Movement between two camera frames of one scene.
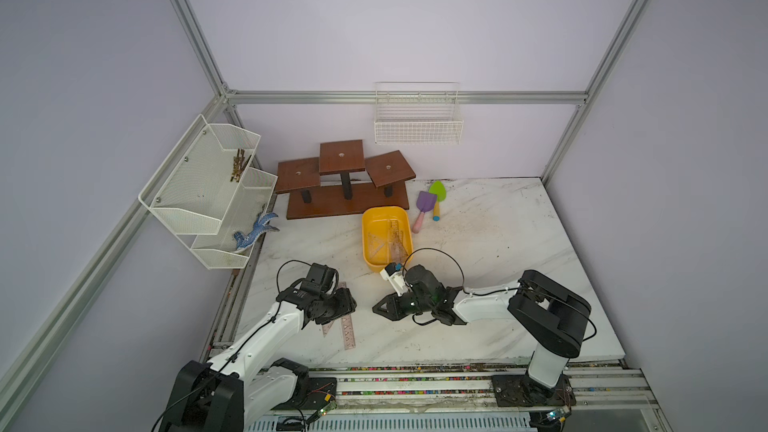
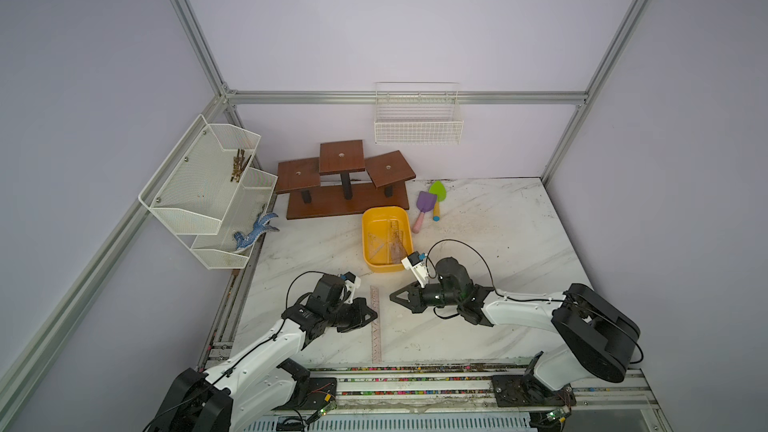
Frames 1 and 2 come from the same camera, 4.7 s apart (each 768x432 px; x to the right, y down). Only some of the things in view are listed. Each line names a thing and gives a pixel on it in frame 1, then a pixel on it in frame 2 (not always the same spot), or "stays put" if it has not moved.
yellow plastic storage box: (386, 237) stays put
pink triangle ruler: (397, 251) stays put
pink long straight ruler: (348, 328) to (375, 326)
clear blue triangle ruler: (375, 243) stays put
